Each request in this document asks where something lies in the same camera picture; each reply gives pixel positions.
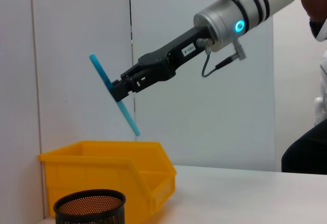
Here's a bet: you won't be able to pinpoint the white black robot head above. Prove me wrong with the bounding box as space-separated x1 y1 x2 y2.
309 16 327 42

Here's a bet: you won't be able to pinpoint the person forearm dark sleeve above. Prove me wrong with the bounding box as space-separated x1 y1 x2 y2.
300 0 327 30

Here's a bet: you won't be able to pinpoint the black background object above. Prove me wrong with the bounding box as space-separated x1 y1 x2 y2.
281 125 327 175

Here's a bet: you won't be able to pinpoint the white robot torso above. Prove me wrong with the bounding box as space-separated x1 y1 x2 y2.
313 52 327 126

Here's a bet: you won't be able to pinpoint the right gripper cable with connector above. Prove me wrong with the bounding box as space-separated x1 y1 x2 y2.
196 37 247 78

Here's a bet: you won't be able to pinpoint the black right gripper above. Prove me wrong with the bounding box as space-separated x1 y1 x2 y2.
110 26 214 102

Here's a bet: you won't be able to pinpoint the black mesh pen cup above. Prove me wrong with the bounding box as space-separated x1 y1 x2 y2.
53 189 127 224

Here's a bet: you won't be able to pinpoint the blue scissors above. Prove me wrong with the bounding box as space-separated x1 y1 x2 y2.
88 53 141 137

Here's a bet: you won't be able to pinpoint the yellow plastic bin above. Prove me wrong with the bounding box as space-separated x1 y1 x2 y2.
37 141 177 219

